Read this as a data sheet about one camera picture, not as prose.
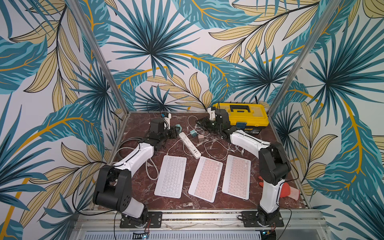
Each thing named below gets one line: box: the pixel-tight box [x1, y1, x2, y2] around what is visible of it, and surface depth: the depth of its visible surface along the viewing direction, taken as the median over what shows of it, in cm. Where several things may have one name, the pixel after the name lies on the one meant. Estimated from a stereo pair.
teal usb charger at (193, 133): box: [190, 129, 198, 138], surface depth 105 cm
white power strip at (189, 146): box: [178, 132, 202, 160], surface depth 100 cm
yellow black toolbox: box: [212, 103, 270, 134], surface depth 99 cm
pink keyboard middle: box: [188, 156, 224, 203], surface depth 88 cm
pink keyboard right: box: [222, 154, 251, 201], surface depth 89 cm
